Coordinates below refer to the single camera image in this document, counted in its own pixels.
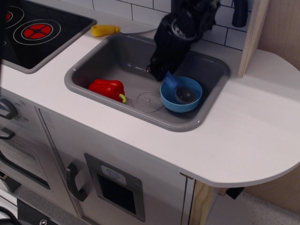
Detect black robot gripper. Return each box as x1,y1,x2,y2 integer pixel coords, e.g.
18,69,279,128
145,0,221,81

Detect black cable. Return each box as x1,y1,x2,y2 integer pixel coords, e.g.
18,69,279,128
0,205,21,225

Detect grey oven door handle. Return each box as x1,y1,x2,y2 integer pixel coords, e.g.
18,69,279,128
0,127,15,140

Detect grey ice dispenser panel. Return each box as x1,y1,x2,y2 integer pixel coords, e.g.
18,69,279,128
84,153,145,222

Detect grey oven knob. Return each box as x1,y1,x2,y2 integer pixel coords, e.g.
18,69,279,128
0,98,19,120

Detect blue plastic bowl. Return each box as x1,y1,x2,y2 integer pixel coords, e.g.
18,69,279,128
160,76,203,113

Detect dark grey cabinet handle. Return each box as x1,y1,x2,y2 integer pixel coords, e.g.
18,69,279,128
65,163,87,202

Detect black toy stovetop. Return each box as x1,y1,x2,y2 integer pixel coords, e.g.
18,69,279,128
1,0,96,74

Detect red toy bell pepper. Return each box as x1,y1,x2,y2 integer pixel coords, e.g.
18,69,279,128
88,79,127,104

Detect light wooden side panel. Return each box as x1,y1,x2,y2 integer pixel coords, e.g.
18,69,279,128
238,0,270,78

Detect grey plastic sink basin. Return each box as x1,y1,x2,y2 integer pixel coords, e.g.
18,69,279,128
64,34,230,132

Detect black toy faucet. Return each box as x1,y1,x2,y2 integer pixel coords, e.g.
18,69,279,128
171,0,182,14

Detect blue handled grey spoon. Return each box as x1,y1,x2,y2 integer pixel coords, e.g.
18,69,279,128
164,71,196,105

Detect yellow handled toy knife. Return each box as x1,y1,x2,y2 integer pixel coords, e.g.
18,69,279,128
90,25,157,37

